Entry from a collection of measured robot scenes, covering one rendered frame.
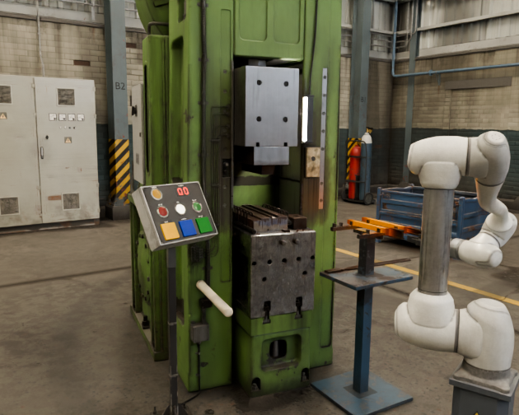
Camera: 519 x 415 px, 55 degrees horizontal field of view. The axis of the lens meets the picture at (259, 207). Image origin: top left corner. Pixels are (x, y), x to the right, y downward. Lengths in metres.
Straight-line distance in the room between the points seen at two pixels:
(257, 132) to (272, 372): 1.30
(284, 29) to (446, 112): 8.58
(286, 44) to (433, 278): 1.54
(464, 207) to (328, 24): 3.58
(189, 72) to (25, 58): 5.71
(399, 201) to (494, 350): 4.68
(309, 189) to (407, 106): 9.04
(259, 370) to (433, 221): 1.42
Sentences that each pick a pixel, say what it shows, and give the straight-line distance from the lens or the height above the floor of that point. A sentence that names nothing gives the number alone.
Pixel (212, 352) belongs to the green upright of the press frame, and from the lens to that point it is 2.93.
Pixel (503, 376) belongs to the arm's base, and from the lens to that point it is 1.99.
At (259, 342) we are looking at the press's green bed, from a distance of 2.79.
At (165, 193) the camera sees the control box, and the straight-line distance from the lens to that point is 2.32.
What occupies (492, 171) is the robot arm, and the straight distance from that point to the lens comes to 1.84.
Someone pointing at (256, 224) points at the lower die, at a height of 0.96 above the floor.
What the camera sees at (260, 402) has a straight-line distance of 2.90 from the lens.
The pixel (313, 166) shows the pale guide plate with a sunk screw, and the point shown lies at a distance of 2.89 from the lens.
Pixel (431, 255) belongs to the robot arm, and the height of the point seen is 1.03.
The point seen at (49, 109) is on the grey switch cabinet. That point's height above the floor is 1.66.
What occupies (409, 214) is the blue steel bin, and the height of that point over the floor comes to 0.43.
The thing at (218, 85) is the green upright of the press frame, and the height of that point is 1.67.
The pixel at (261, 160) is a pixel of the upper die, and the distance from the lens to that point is 2.61.
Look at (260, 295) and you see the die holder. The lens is 2.69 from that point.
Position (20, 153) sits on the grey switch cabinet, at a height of 1.08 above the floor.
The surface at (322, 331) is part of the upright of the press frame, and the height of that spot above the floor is 0.23.
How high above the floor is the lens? 1.47
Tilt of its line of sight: 9 degrees down
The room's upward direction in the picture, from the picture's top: 1 degrees clockwise
